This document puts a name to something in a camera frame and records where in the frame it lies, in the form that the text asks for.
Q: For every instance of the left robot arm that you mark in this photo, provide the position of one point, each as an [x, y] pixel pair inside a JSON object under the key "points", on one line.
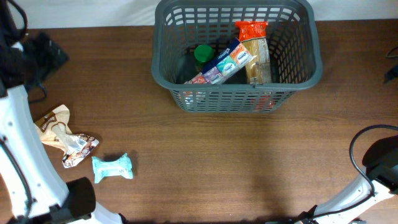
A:
{"points": [[37, 192]]}

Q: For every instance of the multicolour tissue pack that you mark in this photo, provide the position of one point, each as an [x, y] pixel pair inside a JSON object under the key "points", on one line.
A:
{"points": [[233, 58]]}

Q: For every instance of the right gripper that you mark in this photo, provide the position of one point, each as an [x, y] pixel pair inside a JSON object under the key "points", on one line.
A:
{"points": [[392, 74]]}

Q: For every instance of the green lid glass jar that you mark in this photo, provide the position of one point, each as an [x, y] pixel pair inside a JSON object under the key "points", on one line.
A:
{"points": [[203, 54]]}

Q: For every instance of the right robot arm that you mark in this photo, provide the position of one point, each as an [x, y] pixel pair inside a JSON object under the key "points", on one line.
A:
{"points": [[376, 182]]}

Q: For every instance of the grey plastic basket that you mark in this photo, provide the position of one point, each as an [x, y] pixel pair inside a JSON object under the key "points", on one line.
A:
{"points": [[181, 26]]}

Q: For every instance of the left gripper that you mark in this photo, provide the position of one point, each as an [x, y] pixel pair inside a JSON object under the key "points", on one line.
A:
{"points": [[51, 55]]}

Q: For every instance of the teal wipes packet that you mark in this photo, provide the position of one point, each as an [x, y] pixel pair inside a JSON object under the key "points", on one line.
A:
{"points": [[120, 167]]}

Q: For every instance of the beige snack bag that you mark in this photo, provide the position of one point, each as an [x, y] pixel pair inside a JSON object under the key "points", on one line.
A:
{"points": [[53, 131]]}

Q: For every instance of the orange spaghetti package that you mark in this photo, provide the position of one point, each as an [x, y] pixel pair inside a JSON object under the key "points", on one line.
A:
{"points": [[252, 34]]}

